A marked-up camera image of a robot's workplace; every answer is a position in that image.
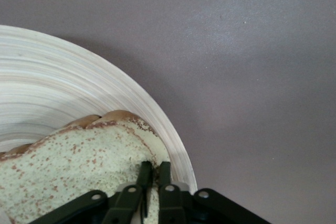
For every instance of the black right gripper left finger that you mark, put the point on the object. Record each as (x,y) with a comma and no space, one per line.
(145,174)

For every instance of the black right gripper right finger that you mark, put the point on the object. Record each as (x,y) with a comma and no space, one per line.
(165,174)

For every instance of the brown bread slice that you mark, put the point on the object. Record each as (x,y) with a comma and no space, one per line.
(65,169)

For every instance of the round wooden plate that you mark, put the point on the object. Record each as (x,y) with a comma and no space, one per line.
(52,90)

